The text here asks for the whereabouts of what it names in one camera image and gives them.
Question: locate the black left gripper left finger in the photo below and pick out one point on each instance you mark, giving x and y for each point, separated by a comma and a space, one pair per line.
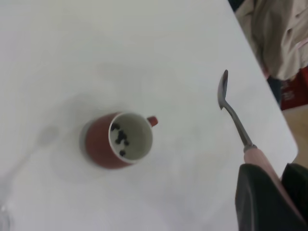
260, 204

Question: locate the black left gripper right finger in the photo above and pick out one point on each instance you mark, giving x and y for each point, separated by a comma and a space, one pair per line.
298, 185

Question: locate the small cluster of coffee beans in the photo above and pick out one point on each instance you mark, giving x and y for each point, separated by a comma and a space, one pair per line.
121, 139

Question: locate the red ceramic mug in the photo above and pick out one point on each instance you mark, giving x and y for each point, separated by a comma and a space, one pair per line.
98, 144

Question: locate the red printed box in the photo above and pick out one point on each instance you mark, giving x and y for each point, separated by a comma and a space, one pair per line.
294, 91

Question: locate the dark blue cloth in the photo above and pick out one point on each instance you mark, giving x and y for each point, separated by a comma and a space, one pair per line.
274, 89

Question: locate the beige cloth jacket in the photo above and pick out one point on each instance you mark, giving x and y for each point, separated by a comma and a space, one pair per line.
276, 36

